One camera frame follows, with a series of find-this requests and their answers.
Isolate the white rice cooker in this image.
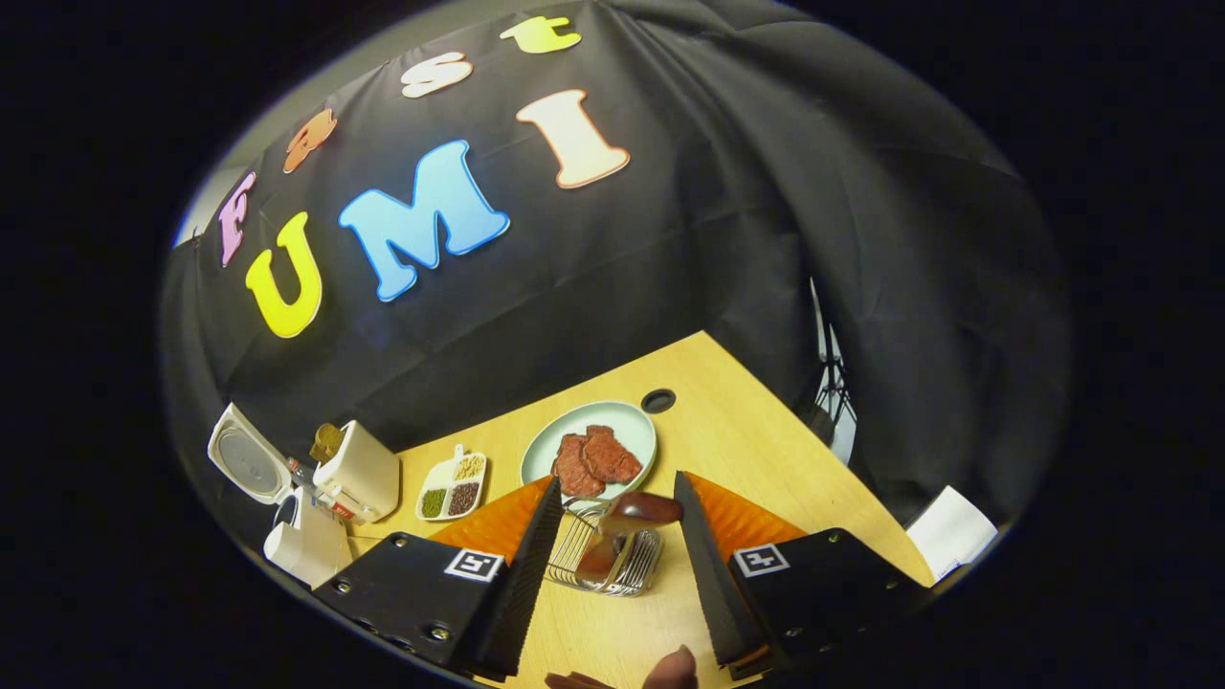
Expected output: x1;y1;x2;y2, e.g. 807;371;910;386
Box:
208;403;355;589

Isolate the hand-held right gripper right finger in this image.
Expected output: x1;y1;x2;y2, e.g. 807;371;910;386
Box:
673;470;934;680

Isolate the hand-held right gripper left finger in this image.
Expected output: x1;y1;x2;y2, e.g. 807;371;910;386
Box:
314;476;566;683

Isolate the pale green plate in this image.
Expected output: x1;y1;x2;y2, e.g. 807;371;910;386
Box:
520;401;658;503

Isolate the white tripod stand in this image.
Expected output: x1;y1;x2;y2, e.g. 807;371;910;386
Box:
809;278;858;462

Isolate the white toaster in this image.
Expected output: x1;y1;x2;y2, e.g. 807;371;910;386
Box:
312;420;401;524

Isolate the white flat board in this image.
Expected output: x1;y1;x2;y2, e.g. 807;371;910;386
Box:
904;486;999;583

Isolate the white divided grain dish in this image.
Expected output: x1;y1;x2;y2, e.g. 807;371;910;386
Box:
415;444;488;522

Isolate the red meat slice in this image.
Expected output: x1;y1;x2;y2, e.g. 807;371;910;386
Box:
584;425;643;485
552;433;606;499

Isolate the brown wooden spoon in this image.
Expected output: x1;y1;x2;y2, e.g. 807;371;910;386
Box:
574;491;684;585

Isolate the metal wire chopstick holder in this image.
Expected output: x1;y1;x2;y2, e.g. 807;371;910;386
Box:
546;502;663;597

